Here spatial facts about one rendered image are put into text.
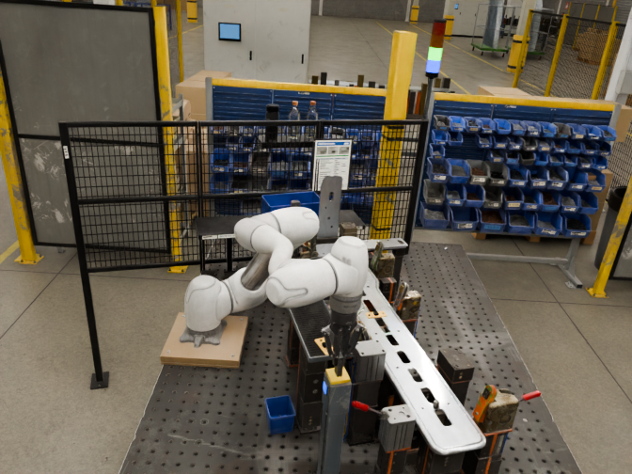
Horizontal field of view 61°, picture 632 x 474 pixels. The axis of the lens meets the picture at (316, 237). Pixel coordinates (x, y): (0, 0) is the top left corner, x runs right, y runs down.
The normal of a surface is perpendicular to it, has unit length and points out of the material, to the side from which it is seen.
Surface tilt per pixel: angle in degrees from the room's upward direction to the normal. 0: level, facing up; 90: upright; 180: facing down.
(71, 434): 0
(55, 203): 91
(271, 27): 90
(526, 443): 0
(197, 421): 0
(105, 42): 89
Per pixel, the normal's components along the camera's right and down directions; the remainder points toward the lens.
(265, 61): -0.01, 0.44
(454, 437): 0.06, -0.90
